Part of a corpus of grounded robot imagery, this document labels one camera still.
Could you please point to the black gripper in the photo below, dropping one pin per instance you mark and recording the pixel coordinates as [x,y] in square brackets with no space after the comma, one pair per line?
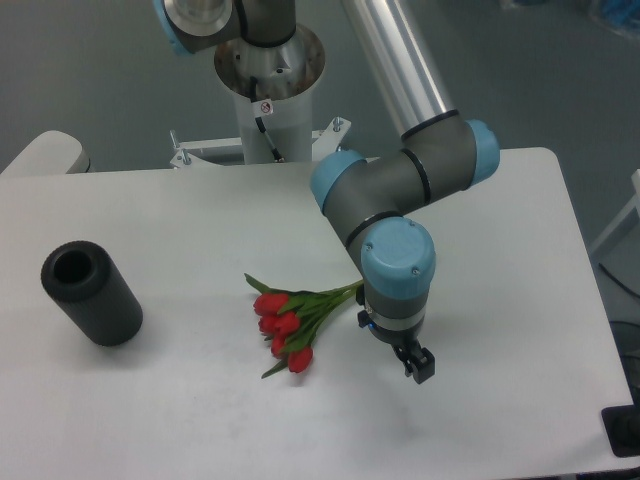
[402,335]

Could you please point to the red tulip bouquet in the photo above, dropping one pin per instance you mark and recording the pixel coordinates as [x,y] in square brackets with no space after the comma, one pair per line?
[291,320]

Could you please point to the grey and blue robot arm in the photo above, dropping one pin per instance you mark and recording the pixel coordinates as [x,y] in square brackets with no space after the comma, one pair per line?
[368,202]

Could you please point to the black device at table edge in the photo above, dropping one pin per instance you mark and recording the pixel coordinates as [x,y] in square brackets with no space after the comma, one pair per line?
[622,429]

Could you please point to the black ribbed cylinder vase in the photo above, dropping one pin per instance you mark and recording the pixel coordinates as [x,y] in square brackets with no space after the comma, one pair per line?
[82,279]

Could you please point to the blue object top right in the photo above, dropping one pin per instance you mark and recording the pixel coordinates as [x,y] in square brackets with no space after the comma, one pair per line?
[619,16]

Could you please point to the white chair armrest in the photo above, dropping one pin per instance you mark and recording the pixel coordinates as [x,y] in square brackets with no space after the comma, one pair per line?
[51,153]

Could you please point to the white frame at right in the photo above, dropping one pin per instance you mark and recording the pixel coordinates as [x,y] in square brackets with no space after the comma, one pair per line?
[621,225]

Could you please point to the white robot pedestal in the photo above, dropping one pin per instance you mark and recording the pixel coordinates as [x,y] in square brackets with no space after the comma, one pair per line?
[272,91]

